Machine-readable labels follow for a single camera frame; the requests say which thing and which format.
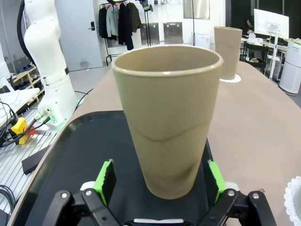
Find tall brown cup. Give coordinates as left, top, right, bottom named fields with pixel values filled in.
left=214, top=26, right=243, bottom=81
left=112, top=46, right=223, bottom=200

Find black plastic serving tray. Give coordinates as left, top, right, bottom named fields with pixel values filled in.
left=22, top=110, right=214, bottom=226

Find black cable coil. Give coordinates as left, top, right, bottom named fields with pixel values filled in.
left=0, top=185, right=17, bottom=214

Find black corrugated cable hose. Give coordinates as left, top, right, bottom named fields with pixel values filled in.
left=17, top=0, right=36, bottom=68

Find grey metal wall panel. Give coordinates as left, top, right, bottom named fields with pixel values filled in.
left=163, top=22, right=183, bottom=45
left=141, top=22, right=159, bottom=47

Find black flat box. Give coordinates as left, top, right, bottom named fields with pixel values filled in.
left=21, top=145, right=52, bottom=176

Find grey jacket on rack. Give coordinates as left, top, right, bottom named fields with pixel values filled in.
left=106, top=6, right=119, bottom=40

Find white air purifier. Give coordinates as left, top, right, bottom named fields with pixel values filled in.
left=279, top=39, right=301, bottom=96

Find white scalloped paper coaster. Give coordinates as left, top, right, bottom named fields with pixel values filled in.
left=283, top=175, right=301, bottom=224
left=219, top=73, right=242, bottom=83

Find black coat on rack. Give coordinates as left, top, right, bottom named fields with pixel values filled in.
left=117, top=2, right=143, bottom=51

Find wooden shoe rack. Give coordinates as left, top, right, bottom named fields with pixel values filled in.
left=10, top=65, right=45, bottom=95

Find yellow emergency stop box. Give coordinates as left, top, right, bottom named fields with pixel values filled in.
left=8, top=117, right=36, bottom=145

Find black jacket on rack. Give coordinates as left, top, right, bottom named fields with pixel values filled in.
left=98, top=6, right=109, bottom=38

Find small white box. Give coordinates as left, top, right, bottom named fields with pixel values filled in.
left=195, top=34, right=210, bottom=47

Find white computer monitor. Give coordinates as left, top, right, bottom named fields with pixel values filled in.
left=253, top=8, right=289, bottom=36

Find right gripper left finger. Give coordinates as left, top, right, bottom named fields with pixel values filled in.
left=42, top=159, right=123, bottom=226

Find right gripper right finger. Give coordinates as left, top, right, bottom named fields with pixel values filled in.
left=199, top=160, right=277, bottom=226

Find black clothes rack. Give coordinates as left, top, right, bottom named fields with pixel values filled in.
left=98, top=0, right=151, bottom=66

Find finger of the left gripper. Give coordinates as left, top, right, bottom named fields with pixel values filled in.
left=140, top=0, right=153, bottom=11

